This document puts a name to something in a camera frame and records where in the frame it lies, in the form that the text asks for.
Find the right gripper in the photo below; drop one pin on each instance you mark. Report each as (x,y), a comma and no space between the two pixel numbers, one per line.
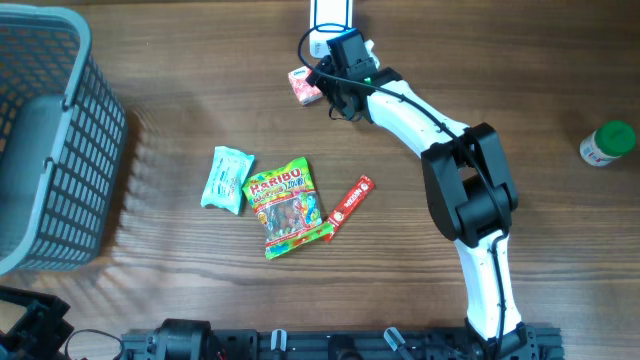
(320,80)

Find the small red carton box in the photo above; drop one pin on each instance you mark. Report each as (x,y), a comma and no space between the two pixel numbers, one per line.
(305,93)

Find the red Nescafe stick packet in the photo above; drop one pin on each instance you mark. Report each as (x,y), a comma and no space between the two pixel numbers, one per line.
(349,203)

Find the Haribo gummy worms bag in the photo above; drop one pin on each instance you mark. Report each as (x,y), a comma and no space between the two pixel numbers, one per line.
(286,203)

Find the mint green snack packet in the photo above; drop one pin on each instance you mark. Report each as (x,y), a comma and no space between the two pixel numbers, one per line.
(229,170)

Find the green lid jar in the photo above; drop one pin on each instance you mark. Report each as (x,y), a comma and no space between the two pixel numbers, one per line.
(608,143)

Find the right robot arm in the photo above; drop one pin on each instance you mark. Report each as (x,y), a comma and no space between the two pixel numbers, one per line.
(469,188)

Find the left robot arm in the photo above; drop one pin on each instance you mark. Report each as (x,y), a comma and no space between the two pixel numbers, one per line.
(41,332)

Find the white barcode scanner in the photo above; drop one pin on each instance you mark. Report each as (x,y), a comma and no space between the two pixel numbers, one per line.
(331,16)

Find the grey plastic shopping basket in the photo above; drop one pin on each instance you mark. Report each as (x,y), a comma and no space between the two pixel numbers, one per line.
(63,133)

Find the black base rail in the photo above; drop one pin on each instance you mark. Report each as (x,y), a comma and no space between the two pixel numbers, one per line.
(446,343)

